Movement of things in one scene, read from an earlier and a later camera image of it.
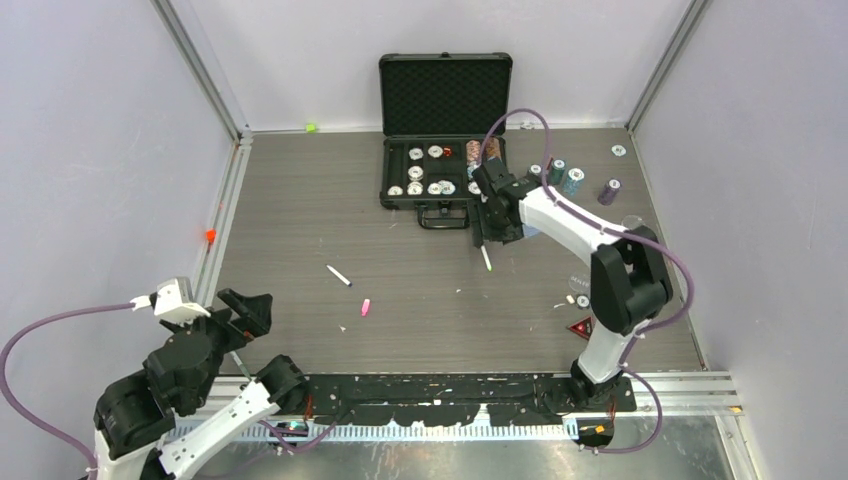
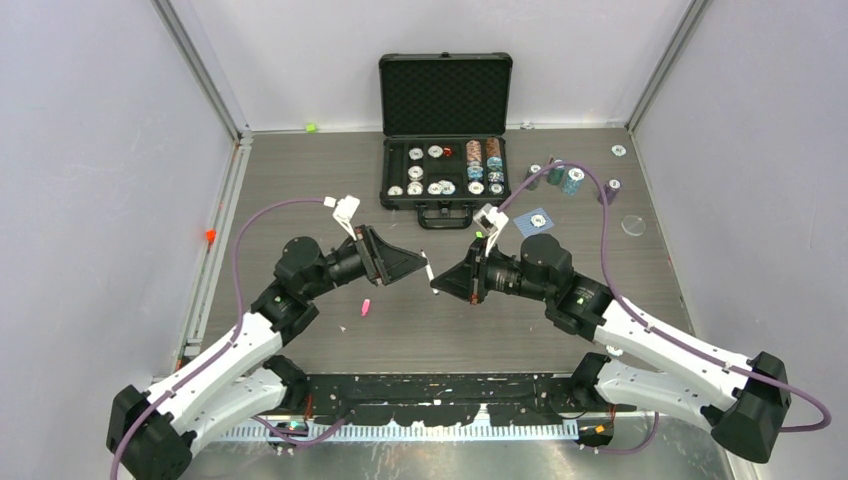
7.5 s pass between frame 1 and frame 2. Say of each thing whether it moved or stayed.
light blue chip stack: stayed
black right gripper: moved
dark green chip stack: stayed
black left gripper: moved
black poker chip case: stayed
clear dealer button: stayed
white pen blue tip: moved
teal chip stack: stayed
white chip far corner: stayed
